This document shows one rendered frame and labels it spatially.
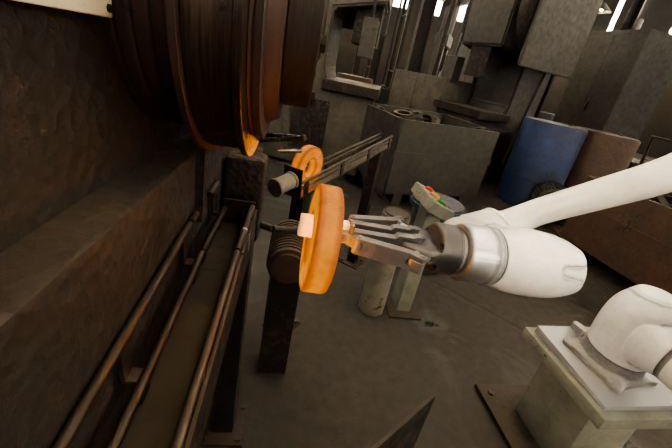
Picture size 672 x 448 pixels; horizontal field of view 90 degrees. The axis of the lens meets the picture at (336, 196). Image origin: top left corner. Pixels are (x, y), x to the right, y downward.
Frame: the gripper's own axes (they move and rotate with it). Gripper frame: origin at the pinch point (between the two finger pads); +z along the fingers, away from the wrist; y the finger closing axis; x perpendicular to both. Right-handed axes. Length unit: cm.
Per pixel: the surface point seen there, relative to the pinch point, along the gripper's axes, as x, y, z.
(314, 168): -15, 72, -4
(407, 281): -63, 83, -59
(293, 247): -31, 45, 0
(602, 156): -3, 250, -292
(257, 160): -5.3, 40.0, 13.6
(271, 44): 21.8, 3.6, 11.2
